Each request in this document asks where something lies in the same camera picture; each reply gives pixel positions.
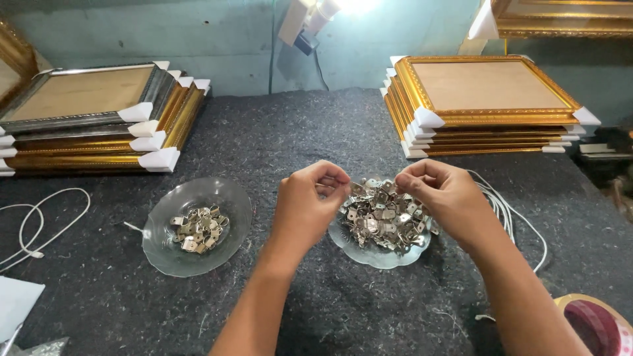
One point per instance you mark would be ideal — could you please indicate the person's left hand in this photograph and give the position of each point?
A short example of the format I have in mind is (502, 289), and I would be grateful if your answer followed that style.
(299, 212)

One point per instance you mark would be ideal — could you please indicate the person's right hand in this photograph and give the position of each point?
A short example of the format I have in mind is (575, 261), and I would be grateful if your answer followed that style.
(447, 200)

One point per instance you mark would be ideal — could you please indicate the small metal frame hanger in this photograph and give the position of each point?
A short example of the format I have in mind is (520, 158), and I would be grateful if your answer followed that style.
(357, 189)

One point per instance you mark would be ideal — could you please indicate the large pile of metal hangers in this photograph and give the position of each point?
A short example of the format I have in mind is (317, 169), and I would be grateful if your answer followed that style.
(381, 220)

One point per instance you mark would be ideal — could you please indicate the grey felt mat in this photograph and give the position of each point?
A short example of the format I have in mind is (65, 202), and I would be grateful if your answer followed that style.
(296, 138)

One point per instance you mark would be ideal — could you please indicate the glass dish with scalloped rim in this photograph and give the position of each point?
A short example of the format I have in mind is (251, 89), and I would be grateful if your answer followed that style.
(376, 254)

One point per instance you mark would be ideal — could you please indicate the small pile of metal hangers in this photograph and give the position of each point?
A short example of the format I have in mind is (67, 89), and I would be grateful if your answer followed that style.
(199, 230)

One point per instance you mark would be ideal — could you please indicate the stack of gold picture frames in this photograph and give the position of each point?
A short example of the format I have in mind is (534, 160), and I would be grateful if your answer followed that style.
(487, 86)

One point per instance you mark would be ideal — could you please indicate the round clear glass dish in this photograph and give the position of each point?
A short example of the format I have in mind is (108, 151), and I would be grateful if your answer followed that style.
(163, 247)

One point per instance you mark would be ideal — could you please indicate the heap of dark items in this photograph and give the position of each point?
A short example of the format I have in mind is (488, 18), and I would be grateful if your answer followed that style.
(606, 163)

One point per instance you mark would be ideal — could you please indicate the roll of adhesive tape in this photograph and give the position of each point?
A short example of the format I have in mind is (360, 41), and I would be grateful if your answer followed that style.
(593, 321)

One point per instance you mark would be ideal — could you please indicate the white lamp fixture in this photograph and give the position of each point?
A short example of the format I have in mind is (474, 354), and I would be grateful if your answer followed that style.
(306, 20)

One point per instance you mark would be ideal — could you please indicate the clear plastic bag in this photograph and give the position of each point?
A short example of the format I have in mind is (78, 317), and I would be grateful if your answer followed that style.
(39, 348)

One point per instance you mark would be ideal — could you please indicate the white paper sheet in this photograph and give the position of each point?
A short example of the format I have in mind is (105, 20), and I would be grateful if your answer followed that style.
(17, 306)

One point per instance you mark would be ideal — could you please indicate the large ornate gold frame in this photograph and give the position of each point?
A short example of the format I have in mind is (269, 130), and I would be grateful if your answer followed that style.
(563, 20)

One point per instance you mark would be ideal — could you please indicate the gold frame with white corners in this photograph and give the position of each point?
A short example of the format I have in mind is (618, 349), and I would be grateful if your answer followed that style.
(74, 162)
(74, 147)

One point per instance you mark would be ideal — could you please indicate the dark frame with white corners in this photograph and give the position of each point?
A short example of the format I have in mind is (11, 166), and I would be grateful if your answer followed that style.
(74, 132)

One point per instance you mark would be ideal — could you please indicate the silver frame with white corners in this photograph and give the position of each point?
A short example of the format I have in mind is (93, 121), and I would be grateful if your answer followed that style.
(79, 94)

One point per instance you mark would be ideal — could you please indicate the leaning ornate gold frame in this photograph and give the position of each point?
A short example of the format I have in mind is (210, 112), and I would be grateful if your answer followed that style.
(15, 54)

